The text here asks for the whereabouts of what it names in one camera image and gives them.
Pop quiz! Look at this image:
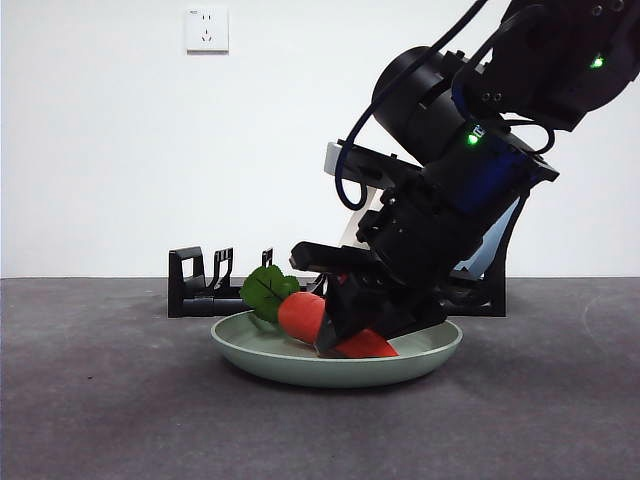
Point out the white wall socket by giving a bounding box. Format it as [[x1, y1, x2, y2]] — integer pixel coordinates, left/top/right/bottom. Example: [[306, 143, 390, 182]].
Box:
[[186, 7, 230, 55]]

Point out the green plate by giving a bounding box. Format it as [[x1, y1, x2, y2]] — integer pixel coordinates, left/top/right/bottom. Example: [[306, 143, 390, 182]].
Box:
[[209, 308, 465, 390]]

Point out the black plate rack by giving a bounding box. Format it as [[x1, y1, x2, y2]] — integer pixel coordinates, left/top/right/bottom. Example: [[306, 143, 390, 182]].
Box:
[[167, 245, 507, 319]]

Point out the blue plate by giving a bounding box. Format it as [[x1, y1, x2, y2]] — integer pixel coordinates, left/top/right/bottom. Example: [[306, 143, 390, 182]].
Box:
[[452, 197, 521, 281]]

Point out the orange carrot with green leaves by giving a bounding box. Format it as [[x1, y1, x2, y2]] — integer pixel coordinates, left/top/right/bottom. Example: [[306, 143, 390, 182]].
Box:
[[238, 264, 401, 360]]

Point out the pale grey camera box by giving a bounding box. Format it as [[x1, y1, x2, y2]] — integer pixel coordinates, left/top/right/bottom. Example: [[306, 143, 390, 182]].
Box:
[[323, 140, 384, 185]]

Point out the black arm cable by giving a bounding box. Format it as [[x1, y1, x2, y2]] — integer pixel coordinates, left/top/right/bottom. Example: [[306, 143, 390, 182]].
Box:
[[333, 0, 489, 210]]

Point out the beige plate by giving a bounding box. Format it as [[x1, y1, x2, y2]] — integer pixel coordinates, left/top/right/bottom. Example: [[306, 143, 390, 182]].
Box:
[[337, 185, 386, 250]]

